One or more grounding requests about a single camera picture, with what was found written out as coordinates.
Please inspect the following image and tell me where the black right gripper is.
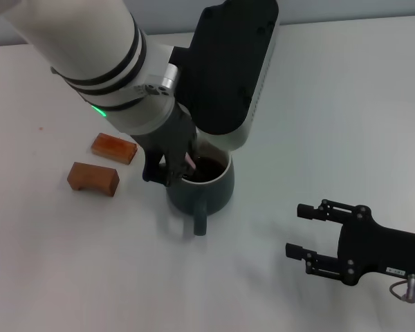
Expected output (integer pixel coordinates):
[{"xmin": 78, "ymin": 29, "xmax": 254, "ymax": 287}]
[{"xmin": 285, "ymin": 199, "xmax": 415, "ymax": 287}]

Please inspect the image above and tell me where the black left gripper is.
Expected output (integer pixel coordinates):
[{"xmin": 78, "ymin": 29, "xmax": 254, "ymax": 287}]
[{"xmin": 134, "ymin": 103, "xmax": 199, "ymax": 188}]

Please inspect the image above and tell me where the grey ceramic cup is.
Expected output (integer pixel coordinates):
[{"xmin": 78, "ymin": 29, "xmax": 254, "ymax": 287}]
[{"xmin": 165, "ymin": 140, "xmax": 235, "ymax": 237}]

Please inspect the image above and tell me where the dark coffee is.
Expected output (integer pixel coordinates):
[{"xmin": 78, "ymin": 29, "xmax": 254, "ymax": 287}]
[{"xmin": 183, "ymin": 156, "xmax": 226, "ymax": 183}]

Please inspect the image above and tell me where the flat wooden block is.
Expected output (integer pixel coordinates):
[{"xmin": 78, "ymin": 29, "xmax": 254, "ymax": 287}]
[{"xmin": 90, "ymin": 132, "xmax": 140, "ymax": 166}]

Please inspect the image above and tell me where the arched wooden block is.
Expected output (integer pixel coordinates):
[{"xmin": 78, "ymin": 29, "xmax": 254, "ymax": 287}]
[{"xmin": 66, "ymin": 161, "xmax": 120, "ymax": 199}]

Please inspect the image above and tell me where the right gripper cable with plug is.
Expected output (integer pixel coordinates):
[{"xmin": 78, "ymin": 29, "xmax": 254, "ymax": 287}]
[{"xmin": 389, "ymin": 273, "xmax": 415, "ymax": 304}]

